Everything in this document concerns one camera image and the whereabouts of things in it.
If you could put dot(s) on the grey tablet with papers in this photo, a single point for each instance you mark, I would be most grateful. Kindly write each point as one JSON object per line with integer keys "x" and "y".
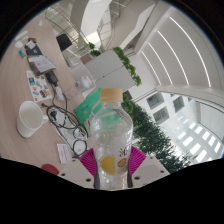
{"x": 42, "y": 63}

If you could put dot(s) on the leafy green planter row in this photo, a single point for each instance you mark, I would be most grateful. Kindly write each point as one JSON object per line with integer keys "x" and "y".
{"x": 128, "y": 66}

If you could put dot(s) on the small green potted plants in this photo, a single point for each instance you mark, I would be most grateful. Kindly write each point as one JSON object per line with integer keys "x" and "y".
{"x": 94, "y": 50}

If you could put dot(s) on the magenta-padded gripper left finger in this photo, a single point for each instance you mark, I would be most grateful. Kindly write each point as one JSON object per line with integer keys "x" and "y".
{"x": 87, "y": 163}

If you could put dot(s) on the glass railing with wooden handrail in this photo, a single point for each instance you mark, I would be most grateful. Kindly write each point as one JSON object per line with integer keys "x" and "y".
{"x": 66, "y": 19}

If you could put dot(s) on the black office chair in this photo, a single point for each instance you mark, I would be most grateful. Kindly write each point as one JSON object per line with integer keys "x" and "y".
{"x": 64, "y": 42}

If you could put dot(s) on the white ceramic mug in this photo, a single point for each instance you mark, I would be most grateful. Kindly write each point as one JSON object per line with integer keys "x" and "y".
{"x": 30, "y": 118}

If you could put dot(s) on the clear plastic drink bottle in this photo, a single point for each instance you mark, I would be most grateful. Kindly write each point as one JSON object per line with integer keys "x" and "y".
{"x": 111, "y": 140}

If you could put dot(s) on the white paper card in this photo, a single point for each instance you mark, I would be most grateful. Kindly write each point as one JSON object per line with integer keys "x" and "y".
{"x": 64, "y": 153}

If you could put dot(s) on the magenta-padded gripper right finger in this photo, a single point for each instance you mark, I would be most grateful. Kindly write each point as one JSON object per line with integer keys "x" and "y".
{"x": 137, "y": 160}

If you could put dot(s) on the white computer mouse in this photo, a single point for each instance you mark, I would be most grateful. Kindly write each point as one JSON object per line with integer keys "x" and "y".
{"x": 18, "y": 44}

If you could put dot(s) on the colourful sticker sheet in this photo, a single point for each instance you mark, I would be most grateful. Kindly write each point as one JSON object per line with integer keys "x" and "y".
{"x": 38, "y": 86}

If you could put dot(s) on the black flat case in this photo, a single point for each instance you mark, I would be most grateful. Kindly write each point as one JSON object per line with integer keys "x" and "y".
{"x": 51, "y": 77}

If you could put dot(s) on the tall green plant hedge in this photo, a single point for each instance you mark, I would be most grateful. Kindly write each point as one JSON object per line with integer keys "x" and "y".
{"x": 150, "y": 133}

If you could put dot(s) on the clear shaker tumbler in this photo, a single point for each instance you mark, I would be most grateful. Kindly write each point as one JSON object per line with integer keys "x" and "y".
{"x": 81, "y": 84}

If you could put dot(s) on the tall white cabinet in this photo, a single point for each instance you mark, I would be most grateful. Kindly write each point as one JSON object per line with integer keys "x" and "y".
{"x": 106, "y": 70}

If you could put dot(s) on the white power strip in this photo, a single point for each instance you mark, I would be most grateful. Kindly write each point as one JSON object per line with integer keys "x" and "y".
{"x": 21, "y": 35}

